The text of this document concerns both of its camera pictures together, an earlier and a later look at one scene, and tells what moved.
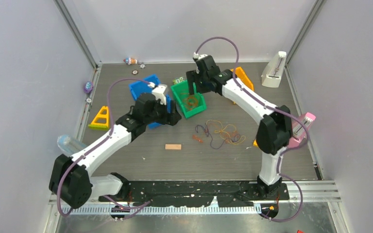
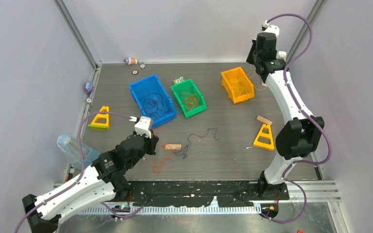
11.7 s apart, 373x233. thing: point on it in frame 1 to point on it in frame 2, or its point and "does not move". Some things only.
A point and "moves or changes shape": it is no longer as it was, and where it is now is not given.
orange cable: [191, 102] to [189, 99]
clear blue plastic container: [69, 145] does not move
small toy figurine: [129, 60] does not move
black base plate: [193, 193] does not move
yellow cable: [222, 129] moves or changes shape
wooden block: [173, 146] does not move
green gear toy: [178, 80] does not move
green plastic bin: [191, 104] does not move
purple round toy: [88, 87] does not move
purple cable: [206, 130] moves or changes shape
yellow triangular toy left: [100, 121] does not move
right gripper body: [194, 76] to [251, 58]
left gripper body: [168, 118] to [149, 147]
